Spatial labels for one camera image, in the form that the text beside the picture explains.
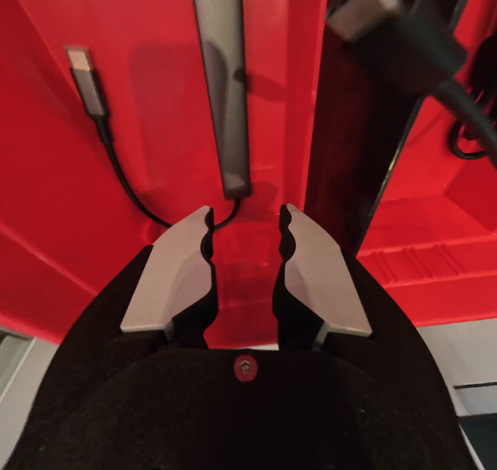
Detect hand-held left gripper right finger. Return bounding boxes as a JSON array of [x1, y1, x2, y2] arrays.
[[273, 204, 372, 339]]

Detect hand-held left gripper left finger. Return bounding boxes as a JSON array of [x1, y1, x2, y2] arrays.
[[120, 205, 219, 334]]

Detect red plastic bin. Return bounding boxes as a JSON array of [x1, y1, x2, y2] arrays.
[[0, 0, 497, 346]]

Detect grey usb hub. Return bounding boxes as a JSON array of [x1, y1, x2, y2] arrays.
[[64, 0, 252, 232]]

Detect black usb-c cable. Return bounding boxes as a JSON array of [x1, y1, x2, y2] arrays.
[[324, 0, 497, 160]]

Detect black divider panel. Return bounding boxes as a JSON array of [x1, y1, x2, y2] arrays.
[[305, 0, 482, 253]]

